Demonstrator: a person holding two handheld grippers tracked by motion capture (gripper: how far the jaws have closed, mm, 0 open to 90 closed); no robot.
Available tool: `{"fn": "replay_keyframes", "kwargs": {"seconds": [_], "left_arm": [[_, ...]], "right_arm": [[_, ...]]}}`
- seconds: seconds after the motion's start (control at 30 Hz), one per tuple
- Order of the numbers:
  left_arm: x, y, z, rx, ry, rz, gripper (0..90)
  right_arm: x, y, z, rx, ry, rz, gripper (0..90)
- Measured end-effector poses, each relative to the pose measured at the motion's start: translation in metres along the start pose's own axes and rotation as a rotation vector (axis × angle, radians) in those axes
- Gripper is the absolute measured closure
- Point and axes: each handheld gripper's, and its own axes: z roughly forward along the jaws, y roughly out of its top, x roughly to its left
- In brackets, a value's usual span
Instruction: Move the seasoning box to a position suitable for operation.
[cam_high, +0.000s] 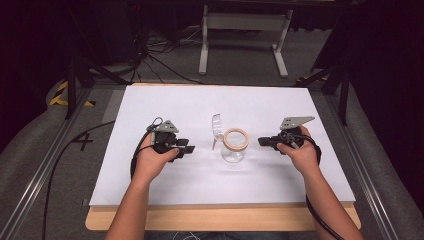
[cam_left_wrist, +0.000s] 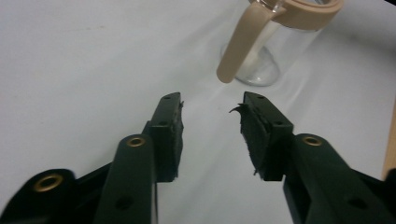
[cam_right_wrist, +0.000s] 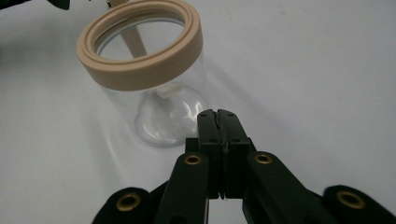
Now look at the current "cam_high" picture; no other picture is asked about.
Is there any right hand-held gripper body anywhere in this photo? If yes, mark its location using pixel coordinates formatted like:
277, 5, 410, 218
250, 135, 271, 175
277, 115, 316, 156

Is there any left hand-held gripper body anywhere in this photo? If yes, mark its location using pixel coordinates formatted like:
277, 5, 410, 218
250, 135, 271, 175
150, 119, 180, 155

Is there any person's right hand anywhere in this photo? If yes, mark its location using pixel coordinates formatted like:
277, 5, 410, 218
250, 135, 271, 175
276, 125, 323, 178

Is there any person's left hand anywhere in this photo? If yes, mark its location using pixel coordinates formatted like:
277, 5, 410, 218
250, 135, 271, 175
132, 133, 181, 184

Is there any glass jar with wooden rim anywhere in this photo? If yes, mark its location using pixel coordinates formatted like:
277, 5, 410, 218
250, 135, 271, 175
221, 127, 251, 164

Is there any clear hinged jar lid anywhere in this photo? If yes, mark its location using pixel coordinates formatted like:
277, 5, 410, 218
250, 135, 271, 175
211, 113, 225, 151

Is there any white table cover board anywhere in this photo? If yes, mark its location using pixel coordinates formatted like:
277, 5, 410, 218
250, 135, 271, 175
88, 84, 357, 208

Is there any black tripod stand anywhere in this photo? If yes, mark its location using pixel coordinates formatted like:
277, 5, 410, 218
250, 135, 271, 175
64, 54, 132, 121
294, 62, 352, 127

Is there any wooden table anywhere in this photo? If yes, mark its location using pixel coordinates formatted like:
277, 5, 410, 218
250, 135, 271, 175
84, 82, 363, 232

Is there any black floor tape mark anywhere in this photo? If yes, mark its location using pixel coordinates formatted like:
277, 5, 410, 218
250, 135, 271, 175
72, 131, 94, 152

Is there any yellow black hazard tape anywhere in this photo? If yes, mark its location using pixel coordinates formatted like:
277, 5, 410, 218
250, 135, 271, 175
48, 80, 97, 108

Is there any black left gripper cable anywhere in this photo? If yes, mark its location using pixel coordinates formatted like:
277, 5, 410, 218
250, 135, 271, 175
129, 116, 165, 181

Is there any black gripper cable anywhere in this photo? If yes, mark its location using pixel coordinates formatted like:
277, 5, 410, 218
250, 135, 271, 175
301, 132, 346, 240
129, 116, 165, 181

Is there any aluminium floor rail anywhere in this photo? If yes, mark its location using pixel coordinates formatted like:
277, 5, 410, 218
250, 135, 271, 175
0, 85, 95, 240
323, 93, 401, 240

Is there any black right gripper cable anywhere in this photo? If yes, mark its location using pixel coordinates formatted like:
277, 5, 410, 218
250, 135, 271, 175
301, 132, 346, 240

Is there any bundle of dark floor cables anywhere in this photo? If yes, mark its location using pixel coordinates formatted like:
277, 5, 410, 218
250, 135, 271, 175
131, 24, 205, 86

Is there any black floor cable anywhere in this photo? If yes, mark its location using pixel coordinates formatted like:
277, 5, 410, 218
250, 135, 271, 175
41, 120, 116, 240

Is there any white metal frame stand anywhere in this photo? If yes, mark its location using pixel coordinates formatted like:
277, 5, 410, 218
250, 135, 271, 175
198, 4, 294, 79

